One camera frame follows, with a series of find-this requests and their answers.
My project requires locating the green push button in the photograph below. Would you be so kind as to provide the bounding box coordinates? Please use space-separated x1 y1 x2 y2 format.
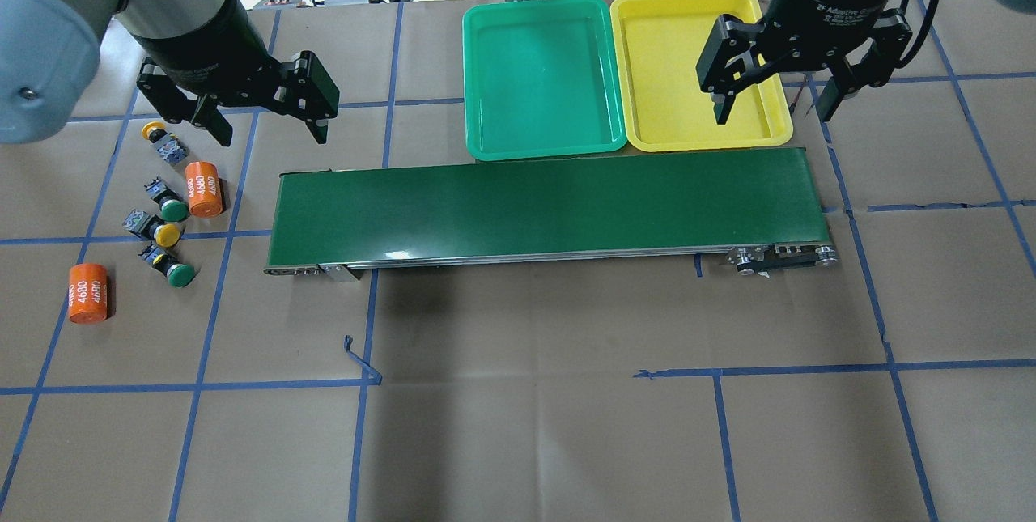
139 243 197 287
145 176 191 223

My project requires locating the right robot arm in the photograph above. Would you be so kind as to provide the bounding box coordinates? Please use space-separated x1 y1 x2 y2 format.
696 0 1034 124

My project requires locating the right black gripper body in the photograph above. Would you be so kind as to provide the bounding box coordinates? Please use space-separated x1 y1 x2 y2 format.
696 0 913 95

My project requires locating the orange 4680 cylinder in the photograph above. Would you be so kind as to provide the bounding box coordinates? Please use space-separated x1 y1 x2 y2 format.
67 261 108 325
184 161 223 219

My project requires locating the green conveyor belt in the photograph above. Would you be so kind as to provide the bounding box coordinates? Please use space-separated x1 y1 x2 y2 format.
264 148 839 280

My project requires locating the green plastic tray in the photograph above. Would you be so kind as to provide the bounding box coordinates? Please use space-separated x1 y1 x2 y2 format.
462 0 626 162

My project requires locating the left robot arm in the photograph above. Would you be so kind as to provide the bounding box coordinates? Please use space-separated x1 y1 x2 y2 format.
1 0 340 146

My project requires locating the yellow push button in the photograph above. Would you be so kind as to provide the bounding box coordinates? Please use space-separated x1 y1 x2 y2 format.
122 209 182 248
141 121 191 167

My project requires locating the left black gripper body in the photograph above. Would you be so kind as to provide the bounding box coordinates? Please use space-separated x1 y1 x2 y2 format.
136 1 340 121

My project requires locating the yellow plastic tray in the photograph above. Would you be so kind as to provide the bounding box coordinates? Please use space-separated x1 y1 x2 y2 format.
609 0 794 153

